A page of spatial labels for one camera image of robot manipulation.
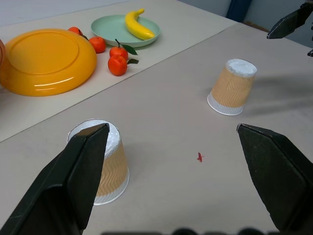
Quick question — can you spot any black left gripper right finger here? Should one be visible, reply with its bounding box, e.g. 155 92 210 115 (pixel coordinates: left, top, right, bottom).
236 123 313 235

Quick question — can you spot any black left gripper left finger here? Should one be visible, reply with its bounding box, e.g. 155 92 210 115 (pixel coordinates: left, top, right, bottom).
0 122 110 235

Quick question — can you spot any brown and white paper cup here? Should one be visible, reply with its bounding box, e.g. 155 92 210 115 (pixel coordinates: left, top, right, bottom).
67 118 130 206
207 58 258 117

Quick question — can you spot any orange plastic plate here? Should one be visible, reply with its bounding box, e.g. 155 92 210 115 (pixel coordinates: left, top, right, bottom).
0 28 98 97

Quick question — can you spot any orange tangerine with leaf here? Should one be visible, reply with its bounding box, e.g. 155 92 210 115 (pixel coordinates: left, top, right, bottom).
107 55 140 77

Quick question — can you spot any brown round object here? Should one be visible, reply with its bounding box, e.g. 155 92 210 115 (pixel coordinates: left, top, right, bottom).
0 38 6 72

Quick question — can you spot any orange tangerine with leaves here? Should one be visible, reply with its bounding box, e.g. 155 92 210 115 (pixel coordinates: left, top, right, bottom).
109 38 138 61

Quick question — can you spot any yellow banana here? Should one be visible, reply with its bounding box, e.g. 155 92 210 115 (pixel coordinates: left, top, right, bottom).
125 8 156 41

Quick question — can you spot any green plastic plate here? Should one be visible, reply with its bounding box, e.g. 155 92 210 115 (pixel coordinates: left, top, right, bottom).
90 14 161 48

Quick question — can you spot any blue post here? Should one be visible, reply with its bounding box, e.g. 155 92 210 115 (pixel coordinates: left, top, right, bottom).
225 0 253 24

